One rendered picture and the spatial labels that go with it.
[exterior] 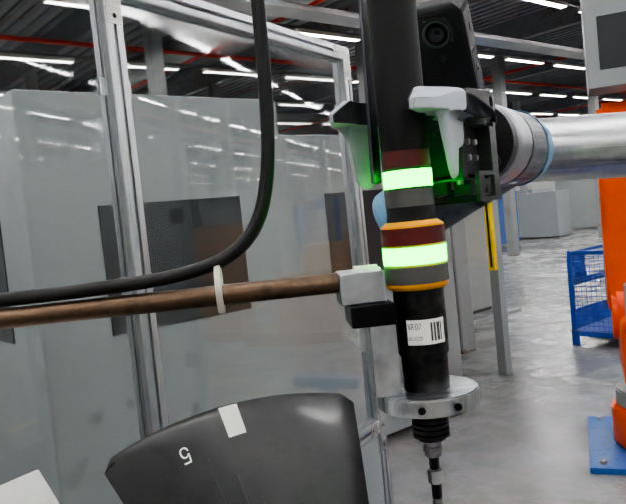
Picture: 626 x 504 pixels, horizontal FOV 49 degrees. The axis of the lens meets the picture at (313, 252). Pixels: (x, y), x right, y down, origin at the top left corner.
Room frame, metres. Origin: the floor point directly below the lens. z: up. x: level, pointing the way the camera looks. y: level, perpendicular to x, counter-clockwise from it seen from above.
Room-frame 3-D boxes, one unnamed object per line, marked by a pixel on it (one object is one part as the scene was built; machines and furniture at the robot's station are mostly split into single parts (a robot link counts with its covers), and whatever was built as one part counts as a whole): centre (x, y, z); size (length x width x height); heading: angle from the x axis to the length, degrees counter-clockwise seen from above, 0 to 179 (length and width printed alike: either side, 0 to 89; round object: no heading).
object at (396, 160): (0.47, -0.07, 1.62); 0.03 x 0.03 x 0.01
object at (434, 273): (0.47, -0.07, 1.55); 0.04 x 0.04 x 0.01
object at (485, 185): (0.57, -0.12, 1.63); 0.12 x 0.08 x 0.09; 148
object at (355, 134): (0.49, -0.04, 1.64); 0.09 x 0.03 x 0.06; 136
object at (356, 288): (0.47, -0.06, 1.50); 0.09 x 0.07 x 0.10; 93
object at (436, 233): (0.47, -0.07, 1.57); 0.04 x 0.04 x 0.01
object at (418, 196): (0.47, -0.07, 1.60); 0.03 x 0.03 x 0.01
